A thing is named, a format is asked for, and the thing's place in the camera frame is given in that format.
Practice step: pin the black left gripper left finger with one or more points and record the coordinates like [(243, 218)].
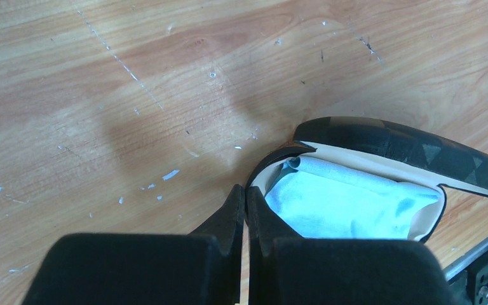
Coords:
[(202, 267)]

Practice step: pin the light blue cleaning cloth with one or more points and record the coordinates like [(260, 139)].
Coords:
[(320, 199)]

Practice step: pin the black glasses case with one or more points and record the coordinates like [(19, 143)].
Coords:
[(390, 150)]

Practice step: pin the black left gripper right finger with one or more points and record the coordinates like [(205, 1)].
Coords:
[(286, 268)]

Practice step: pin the aluminium frame rail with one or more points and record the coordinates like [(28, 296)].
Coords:
[(466, 259)]

